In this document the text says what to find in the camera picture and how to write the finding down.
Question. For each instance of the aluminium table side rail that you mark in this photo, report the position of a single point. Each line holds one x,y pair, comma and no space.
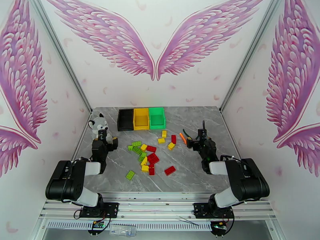
230,133
82,134

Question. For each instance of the clear plastic bag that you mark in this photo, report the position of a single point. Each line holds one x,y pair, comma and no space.
123,229

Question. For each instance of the yellow curved lego brick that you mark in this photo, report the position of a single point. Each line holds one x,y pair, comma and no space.
164,133

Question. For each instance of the yellow plastic bin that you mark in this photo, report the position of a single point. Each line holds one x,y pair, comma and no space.
141,119

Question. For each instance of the long lime green lego brick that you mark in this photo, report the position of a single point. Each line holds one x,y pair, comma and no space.
137,150

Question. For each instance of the lime green eight-stud lego brick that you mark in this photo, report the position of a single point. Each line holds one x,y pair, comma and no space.
136,143
130,175

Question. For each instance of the small green circuit board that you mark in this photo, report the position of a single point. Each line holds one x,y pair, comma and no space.
98,224
219,225

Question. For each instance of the red eight-stud lego brick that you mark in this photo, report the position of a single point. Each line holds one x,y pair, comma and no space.
151,148

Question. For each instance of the green plastic bin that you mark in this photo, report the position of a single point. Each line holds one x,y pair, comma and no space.
157,118

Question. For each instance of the wide aluminium mounting rail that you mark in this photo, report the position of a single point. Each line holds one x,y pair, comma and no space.
155,213

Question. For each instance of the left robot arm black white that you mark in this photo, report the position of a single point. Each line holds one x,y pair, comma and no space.
65,179

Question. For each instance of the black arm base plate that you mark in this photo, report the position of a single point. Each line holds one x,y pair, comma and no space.
111,209
200,209

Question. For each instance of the black plastic bin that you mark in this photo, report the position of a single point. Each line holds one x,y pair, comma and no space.
125,119

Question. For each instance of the orange marker pen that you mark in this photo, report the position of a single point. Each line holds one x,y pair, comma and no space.
182,138

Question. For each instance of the aluminium table edge rail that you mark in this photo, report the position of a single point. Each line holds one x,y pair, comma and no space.
155,195

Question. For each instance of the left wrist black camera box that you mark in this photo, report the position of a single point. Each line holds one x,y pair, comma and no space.
102,135

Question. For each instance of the grey plush raccoon toy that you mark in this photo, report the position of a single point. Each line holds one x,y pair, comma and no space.
98,123

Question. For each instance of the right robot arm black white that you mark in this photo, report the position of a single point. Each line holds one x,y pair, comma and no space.
250,179

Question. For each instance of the lime green square lego brick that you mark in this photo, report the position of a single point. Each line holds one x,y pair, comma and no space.
141,159
143,154

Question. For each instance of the aluminium frame corner post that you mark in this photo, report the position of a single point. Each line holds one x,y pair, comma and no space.
251,54
64,60

